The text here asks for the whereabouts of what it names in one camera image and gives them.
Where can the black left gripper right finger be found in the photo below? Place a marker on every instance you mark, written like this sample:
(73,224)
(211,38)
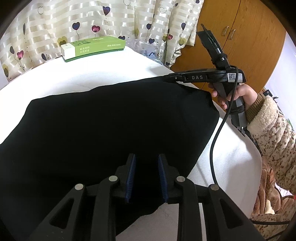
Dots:
(170,179)

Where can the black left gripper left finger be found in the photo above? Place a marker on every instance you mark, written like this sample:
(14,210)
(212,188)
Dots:
(125,175)

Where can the black pants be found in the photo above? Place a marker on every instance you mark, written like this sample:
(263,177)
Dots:
(63,140)

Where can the person's right hand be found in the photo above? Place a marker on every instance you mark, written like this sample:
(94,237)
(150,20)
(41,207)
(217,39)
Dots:
(248,94)

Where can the wooden wardrobe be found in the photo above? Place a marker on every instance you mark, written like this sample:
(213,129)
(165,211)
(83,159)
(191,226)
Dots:
(249,33)

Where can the floral fleece right sleeve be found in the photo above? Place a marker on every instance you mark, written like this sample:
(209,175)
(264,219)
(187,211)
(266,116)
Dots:
(275,201)

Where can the cream heart pattern curtain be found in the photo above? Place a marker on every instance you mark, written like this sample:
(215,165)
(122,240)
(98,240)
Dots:
(32,32)

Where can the green and white box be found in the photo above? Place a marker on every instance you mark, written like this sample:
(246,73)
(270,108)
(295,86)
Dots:
(92,46)

